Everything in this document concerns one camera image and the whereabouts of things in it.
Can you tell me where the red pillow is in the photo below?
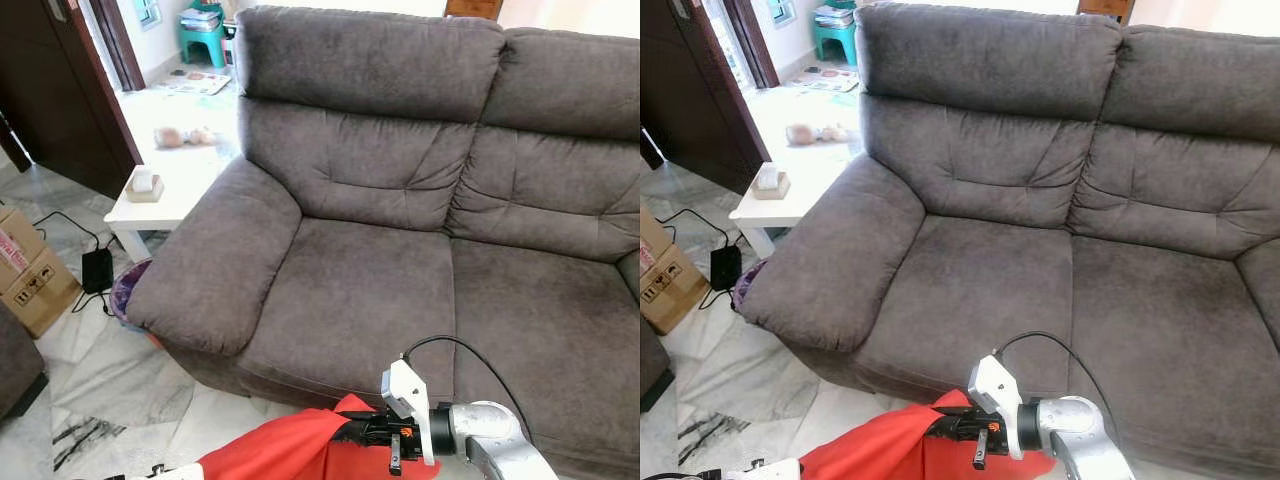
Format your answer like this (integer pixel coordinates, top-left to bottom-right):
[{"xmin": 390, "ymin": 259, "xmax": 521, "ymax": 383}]
[
  {"xmin": 798, "ymin": 389, "xmax": 1057, "ymax": 480},
  {"xmin": 195, "ymin": 393, "xmax": 442, "ymax": 480}
]

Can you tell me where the dark grey fabric sofa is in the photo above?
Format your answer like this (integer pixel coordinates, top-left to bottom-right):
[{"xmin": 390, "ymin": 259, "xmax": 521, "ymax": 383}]
[
  {"xmin": 738, "ymin": 2, "xmax": 1280, "ymax": 480},
  {"xmin": 125, "ymin": 5, "xmax": 641, "ymax": 473}
]

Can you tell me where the printed floor mat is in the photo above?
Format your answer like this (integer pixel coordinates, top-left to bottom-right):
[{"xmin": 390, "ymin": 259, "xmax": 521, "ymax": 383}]
[
  {"xmin": 790, "ymin": 65, "xmax": 862, "ymax": 94},
  {"xmin": 160, "ymin": 68, "xmax": 234, "ymax": 97}
]

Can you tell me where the purple waste basket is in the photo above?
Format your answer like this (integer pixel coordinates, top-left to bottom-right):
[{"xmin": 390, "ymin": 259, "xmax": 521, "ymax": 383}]
[
  {"xmin": 733, "ymin": 259, "xmax": 767, "ymax": 314},
  {"xmin": 110, "ymin": 258, "xmax": 157, "ymax": 337}
]

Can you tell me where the dark grey armchair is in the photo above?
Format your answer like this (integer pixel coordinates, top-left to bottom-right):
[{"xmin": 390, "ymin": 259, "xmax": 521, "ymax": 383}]
[
  {"xmin": 640, "ymin": 318, "xmax": 674, "ymax": 413},
  {"xmin": 0, "ymin": 300, "xmax": 49, "ymax": 422}
]

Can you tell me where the black power adapter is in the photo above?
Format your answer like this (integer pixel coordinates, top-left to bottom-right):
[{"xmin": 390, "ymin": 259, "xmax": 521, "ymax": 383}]
[
  {"xmin": 82, "ymin": 248, "xmax": 115, "ymax": 295},
  {"xmin": 711, "ymin": 245, "xmax": 743, "ymax": 292}
]

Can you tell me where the white side table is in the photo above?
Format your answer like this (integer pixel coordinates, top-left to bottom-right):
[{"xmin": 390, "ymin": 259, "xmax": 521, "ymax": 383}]
[
  {"xmin": 728, "ymin": 148, "xmax": 862, "ymax": 260},
  {"xmin": 103, "ymin": 148, "xmax": 237, "ymax": 264}
]

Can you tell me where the beige tissue box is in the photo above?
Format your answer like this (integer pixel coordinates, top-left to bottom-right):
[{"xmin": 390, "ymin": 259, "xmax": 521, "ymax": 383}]
[
  {"xmin": 750, "ymin": 161, "xmax": 792, "ymax": 202},
  {"xmin": 125, "ymin": 165, "xmax": 167, "ymax": 205}
]

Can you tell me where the large printed cardboard box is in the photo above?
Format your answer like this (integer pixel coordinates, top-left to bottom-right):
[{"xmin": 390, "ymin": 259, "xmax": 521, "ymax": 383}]
[
  {"xmin": 640, "ymin": 204, "xmax": 714, "ymax": 337},
  {"xmin": 0, "ymin": 204, "xmax": 82, "ymax": 340}
]

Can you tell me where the baby doll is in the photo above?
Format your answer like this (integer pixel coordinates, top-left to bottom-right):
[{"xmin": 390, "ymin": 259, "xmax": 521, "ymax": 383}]
[
  {"xmin": 154, "ymin": 125, "xmax": 222, "ymax": 152},
  {"xmin": 785, "ymin": 121, "xmax": 852, "ymax": 149}
]

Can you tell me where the green plastic stool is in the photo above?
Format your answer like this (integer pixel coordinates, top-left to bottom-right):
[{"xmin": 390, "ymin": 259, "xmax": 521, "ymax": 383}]
[
  {"xmin": 811, "ymin": 16, "xmax": 860, "ymax": 67},
  {"xmin": 178, "ymin": 18, "xmax": 230, "ymax": 70}
]

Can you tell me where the dark brown wooden door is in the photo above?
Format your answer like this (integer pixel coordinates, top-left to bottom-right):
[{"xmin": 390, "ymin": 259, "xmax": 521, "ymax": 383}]
[
  {"xmin": 0, "ymin": 0, "xmax": 142, "ymax": 200},
  {"xmin": 640, "ymin": 0, "xmax": 772, "ymax": 197}
]

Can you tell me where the brown wooden cabinet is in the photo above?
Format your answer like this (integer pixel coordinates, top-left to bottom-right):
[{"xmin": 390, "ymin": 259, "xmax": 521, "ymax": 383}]
[
  {"xmin": 445, "ymin": 0, "xmax": 505, "ymax": 22},
  {"xmin": 1078, "ymin": 0, "xmax": 1137, "ymax": 24}
]

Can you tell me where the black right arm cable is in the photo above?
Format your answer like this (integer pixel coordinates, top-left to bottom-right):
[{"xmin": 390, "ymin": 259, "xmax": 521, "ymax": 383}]
[
  {"xmin": 401, "ymin": 335, "xmax": 537, "ymax": 447},
  {"xmin": 993, "ymin": 331, "xmax": 1119, "ymax": 431}
]

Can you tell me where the black floor cable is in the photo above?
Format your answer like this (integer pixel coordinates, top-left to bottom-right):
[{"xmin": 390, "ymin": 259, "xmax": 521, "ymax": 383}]
[
  {"xmin": 658, "ymin": 206, "xmax": 743, "ymax": 310},
  {"xmin": 33, "ymin": 209, "xmax": 119, "ymax": 315}
]

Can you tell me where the brown door frame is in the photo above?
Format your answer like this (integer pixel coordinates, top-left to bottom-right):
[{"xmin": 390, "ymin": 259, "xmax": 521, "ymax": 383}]
[
  {"xmin": 90, "ymin": 0, "xmax": 147, "ymax": 92},
  {"xmin": 722, "ymin": 0, "xmax": 782, "ymax": 90}
]

